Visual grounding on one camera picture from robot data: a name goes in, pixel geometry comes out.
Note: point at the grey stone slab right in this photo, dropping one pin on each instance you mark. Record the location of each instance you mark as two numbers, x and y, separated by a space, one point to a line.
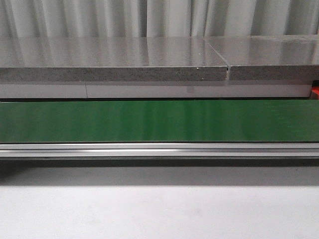
285 57

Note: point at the green conveyor belt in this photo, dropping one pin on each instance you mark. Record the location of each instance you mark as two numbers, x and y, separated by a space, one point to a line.
162 120

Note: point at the grey stone counter slab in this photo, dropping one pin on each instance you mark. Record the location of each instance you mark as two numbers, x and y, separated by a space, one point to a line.
110 59

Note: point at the red object at right edge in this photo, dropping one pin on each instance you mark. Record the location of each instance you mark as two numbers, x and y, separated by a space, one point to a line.
315 93

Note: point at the white curtain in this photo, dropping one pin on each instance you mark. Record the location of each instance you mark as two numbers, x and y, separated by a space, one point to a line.
152 18

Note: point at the aluminium conveyor frame rail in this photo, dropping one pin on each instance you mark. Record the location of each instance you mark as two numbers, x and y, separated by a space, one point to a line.
230 150

